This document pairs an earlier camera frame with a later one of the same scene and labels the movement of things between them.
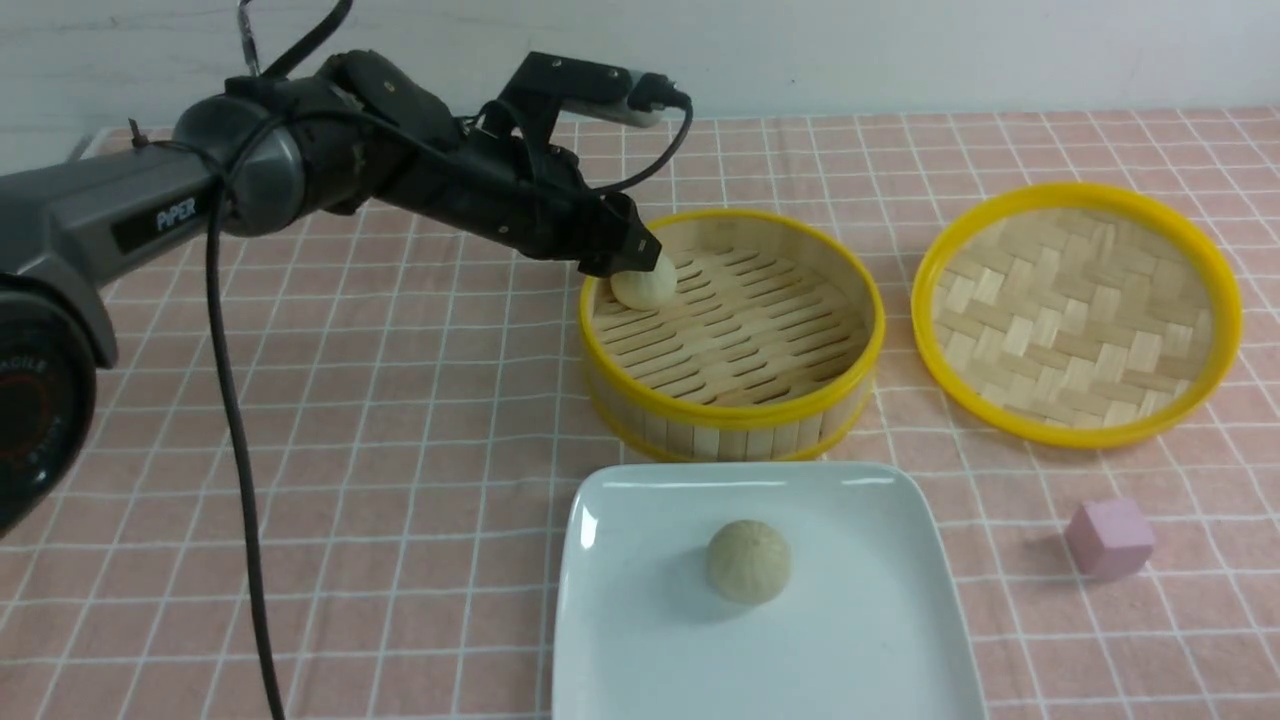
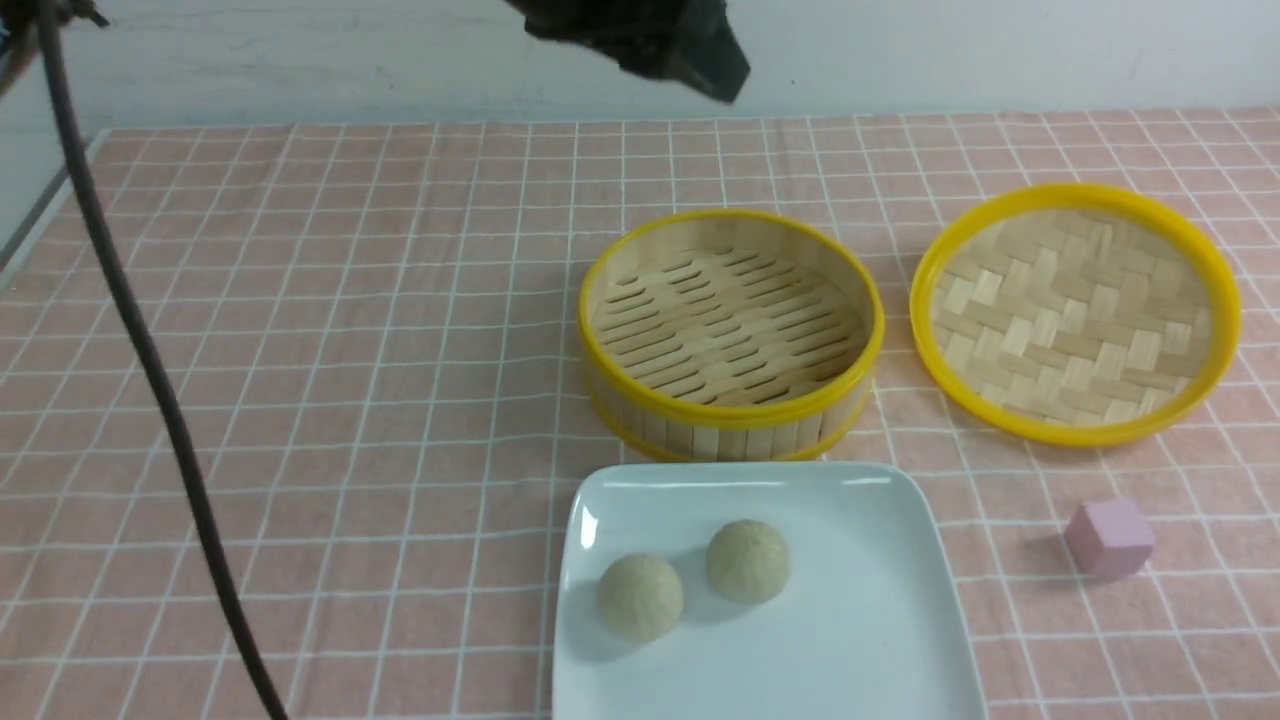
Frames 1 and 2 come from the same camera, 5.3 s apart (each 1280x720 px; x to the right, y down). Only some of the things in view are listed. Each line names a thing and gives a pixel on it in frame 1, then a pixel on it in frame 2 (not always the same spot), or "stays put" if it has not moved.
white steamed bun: (748, 561) stays put
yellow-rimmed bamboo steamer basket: (765, 351) stays put
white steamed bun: (646, 290) -> (639, 598)
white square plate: (868, 627) stays put
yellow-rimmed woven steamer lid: (1077, 315) stays put
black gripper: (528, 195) -> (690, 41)
